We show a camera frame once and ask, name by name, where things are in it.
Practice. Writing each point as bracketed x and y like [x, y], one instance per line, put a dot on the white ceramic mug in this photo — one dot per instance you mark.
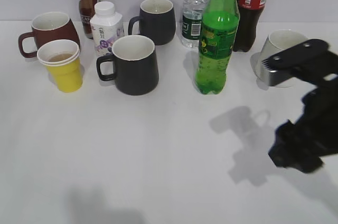
[277, 41]

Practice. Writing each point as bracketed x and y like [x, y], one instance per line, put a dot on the black mug front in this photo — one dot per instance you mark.
[132, 65]

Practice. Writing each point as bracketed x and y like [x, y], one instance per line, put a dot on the brown ceramic mug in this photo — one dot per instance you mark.
[49, 27]

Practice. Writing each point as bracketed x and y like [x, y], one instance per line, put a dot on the green plastic soda bottle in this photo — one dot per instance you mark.
[220, 21]

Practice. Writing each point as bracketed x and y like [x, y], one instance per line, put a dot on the cola bottle red label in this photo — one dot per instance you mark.
[250, 12]

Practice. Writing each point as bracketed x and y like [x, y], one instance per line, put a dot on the dark mug rear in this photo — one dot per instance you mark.
[156, 21]

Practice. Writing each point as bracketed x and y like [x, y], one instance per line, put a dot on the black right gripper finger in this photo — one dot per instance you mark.
[296, 55]

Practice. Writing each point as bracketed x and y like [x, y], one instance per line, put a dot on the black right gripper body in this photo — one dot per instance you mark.
[302, 144]

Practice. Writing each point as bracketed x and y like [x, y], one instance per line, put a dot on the yellow paper cup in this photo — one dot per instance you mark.
[61, 59]

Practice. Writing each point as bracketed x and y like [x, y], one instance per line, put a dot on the clear water bottle green label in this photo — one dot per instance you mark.
[191, 22]

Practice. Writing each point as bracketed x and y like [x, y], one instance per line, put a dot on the white yogurt drink bottle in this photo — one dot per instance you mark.
[107, 27]

